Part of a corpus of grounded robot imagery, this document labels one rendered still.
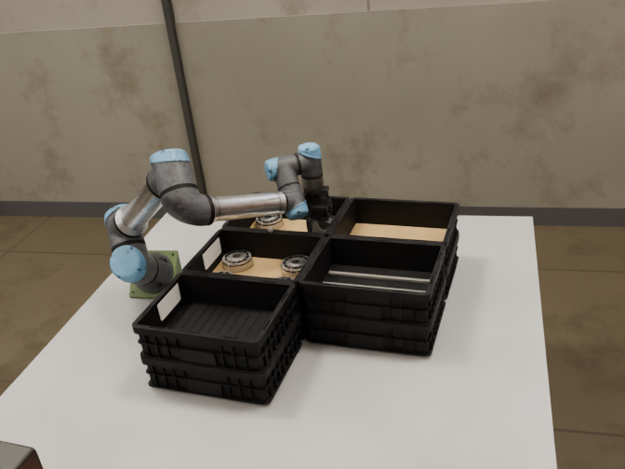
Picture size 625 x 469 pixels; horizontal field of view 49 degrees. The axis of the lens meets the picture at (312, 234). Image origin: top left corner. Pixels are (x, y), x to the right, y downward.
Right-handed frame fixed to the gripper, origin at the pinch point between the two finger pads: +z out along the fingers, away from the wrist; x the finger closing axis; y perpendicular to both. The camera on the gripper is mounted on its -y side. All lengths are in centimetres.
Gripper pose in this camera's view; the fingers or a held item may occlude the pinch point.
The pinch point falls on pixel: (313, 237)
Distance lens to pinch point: 246.2
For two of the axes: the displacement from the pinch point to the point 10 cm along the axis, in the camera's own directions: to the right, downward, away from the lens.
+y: 9.6, 0.3, -2.6
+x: 2.4, -4.8, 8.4
